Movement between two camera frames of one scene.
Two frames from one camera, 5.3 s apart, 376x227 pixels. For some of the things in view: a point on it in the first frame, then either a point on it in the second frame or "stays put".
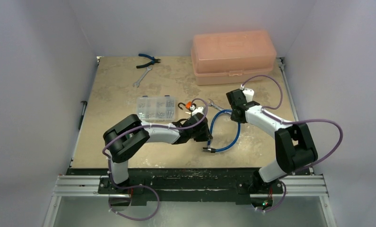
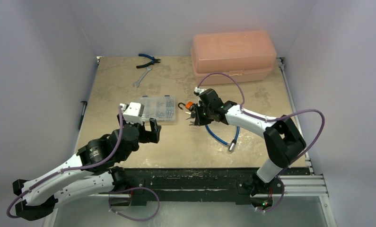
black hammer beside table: [85, 103] stays put
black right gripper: [235, 102] to [199, 113]
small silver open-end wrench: [137, 83] stays put
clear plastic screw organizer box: [158, 108] stays put
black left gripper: [206, 136] to [152, 135]
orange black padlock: [188, 105] stays put
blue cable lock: [208, 149] to [231, 145]
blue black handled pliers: [155, 60] stays put
